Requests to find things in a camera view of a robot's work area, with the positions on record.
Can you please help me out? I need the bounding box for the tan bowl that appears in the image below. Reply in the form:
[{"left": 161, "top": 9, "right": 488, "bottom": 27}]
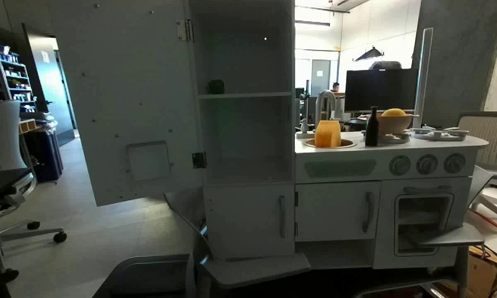
[{"left": 378, "top": 113, "right": 415, "bottom": 138}]

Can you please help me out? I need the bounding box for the black suitcase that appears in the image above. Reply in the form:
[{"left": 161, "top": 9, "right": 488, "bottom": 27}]
[{"left": 24, "top": 128, "right": 65, "bottom": 184}]

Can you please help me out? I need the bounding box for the dark green round object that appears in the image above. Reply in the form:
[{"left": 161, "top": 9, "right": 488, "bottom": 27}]
[{"left": 206, "top": 79, "right": 226, "bottom": 97}]

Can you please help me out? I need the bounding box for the grey toy stove burner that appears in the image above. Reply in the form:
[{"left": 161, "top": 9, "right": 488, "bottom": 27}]
[
  {"left": 380, "top": 131, "right": 415, "bottom": 146},
  {"left": 425, "top": 125, "right": 471, "bottom": 143}
]

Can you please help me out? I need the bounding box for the grey base platform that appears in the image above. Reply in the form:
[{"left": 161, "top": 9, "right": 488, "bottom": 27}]
[{"left": 201, "top": 252, "right": 312, "bottom": 290}]

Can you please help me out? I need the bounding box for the white oven door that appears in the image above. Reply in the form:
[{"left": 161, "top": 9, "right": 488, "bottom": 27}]
[{"left": 374, "top": 178, "right": 473, "bottom": 272}]

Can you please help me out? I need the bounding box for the storage shelf rack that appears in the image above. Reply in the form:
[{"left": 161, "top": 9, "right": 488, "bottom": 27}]
[{"left": 0, "top": 19, "right": 39, "bottom": 122}]

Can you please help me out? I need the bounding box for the white cabinet door grey handle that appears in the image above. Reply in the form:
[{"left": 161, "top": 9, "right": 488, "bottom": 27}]
[
  {"left": 296, "top": 181, "right": 382, "bottom": 244},
  {"left": 205, "top": 184, "right": 297, "bottom": 262}
]

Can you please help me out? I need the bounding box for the grey office chair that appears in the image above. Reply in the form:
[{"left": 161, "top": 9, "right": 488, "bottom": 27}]
[{"left": 0, "top": 100, "right": 70, "bottom": 298}]

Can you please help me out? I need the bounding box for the orange juice pitcher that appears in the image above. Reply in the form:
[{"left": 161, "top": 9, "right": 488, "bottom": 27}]
[{"left": 314, "top": 120, "right": 344, "bottom": 150}]

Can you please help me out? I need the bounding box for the yellow lemon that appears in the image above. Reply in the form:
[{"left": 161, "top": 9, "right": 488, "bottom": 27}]
[{"left": 380, "top": 108, "right": 410, "bottom": 120}]

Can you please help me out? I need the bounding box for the black hanging lamp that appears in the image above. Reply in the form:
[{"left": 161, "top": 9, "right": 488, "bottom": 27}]
[{"left": 354, "top": 45, "right": 385, "bottom": 64}]

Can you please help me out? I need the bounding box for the silver sink basin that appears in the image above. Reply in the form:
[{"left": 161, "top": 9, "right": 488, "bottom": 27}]
[{"left": 306, "top": 136, "right": 355, "bottom": 150}]

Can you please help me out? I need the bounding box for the grey toy faucet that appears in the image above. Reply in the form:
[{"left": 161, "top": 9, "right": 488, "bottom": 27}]
[{"left": 314, "top": 90, "right": 339, "bottom": 125}]

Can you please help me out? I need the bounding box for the black door latch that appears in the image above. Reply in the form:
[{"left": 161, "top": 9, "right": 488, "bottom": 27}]
[{"left": 191, "top": 151, "right": 210, "bottom": 171}]

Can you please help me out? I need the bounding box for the white toy kitchen body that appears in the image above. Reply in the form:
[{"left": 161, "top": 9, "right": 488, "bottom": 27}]
[{"left": 190, "top": 0, "right": 491, "bottom": 272}]

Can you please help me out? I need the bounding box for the white ribbed radiator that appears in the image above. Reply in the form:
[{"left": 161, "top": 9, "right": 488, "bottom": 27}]
[{"left": 458, "top": 113, "right": 497, "bottom": 173}]

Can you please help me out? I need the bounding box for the black computer monitor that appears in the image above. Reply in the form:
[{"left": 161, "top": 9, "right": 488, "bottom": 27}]
[{"left": 345, "top": 69, "right": 420, "bottom": 115}]

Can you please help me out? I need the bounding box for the grey upright post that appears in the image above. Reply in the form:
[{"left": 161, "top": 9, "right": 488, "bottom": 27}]
[{"left": 413, "top": 27, "right": 436, "bottom": 130}]

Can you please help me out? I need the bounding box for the grey stove knob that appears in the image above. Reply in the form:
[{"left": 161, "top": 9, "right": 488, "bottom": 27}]
[
  {"left": 417, "top": 153, "right": 440, "bottom": 176},
  {"left": 443, "top": 153, "right": 468, "bottom": 176},
  {"left": 388, "top": 155, "right": 413, "bottom": 178}
]

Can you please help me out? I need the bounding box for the tall white cabinet door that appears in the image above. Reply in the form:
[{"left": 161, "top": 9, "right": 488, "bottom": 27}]
[{"left": 49, "top": 0, "right": 205, "bottom": 208}]

